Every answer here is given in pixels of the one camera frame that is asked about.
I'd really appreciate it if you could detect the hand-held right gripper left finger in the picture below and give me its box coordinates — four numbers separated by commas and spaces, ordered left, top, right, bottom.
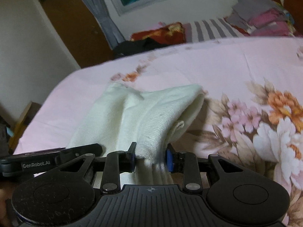
56, 142, 137, 194

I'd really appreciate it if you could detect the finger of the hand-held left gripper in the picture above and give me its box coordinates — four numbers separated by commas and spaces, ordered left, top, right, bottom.
55, 143, 103, 165

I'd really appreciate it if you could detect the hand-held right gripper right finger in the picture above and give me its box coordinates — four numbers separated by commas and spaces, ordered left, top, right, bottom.
166, 143, 237, 194

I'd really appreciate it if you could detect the white knit garment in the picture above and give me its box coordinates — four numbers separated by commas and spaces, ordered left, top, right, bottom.
66, 82, 205, 186

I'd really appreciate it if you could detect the pile of folded clothes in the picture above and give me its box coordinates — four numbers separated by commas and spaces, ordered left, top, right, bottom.
224, 0, 297, 38

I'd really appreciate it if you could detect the pink floral bedsheet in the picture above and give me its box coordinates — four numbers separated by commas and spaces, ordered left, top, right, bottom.
13, 36, 303, 227

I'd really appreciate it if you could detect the black cloth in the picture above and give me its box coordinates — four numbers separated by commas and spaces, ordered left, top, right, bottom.
113, 37, 176, 60

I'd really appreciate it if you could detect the red floral cloth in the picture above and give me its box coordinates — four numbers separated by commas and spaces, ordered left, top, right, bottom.
130, 22, 188, 46

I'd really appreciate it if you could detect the brown wooden door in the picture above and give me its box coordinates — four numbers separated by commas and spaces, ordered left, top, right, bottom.
34, 0, 112, 68

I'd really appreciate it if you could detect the grey striped cloth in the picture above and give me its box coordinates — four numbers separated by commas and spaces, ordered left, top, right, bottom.
184, 17, 245, 43

